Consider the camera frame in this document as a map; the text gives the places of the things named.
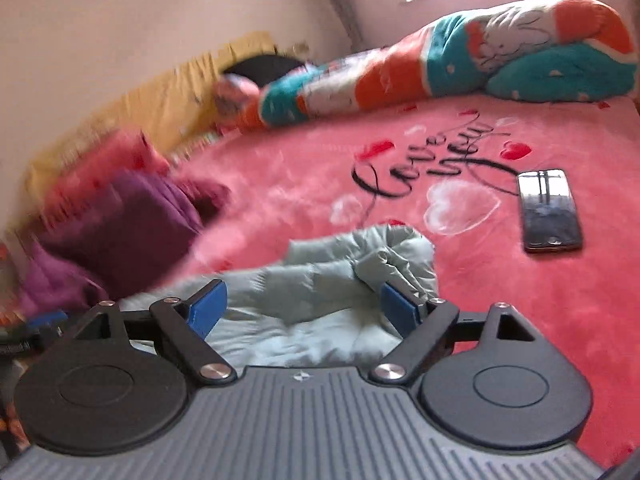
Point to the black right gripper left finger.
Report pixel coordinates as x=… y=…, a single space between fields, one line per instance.
x=116 y=380

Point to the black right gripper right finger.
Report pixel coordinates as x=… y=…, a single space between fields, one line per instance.
x=490 y=379

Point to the light grey-green down jacket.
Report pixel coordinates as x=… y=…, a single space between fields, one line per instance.
x=320 y=305

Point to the purple down jacket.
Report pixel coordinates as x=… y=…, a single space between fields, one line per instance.
x=130 y=236

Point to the black smartphone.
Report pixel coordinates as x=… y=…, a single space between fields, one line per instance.
x=549 y=217

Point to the pink plush love-you bedspread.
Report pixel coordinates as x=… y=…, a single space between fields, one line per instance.
x=447 y=168

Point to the pink heart pillow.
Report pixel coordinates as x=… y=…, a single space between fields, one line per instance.
x=121 y=150

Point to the yellow headboard cover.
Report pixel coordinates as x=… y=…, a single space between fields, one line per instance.
x=168 y=109

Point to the pink floral pillow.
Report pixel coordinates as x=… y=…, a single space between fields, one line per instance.
x=231 y=93

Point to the orange teal white quilt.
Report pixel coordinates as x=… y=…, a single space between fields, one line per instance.
x=530 y=50

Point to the black cushion by headboard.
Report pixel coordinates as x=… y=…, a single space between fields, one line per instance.
x=264 y=68

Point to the grey checked left curtain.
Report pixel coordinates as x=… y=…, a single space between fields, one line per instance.
x=340 y=5

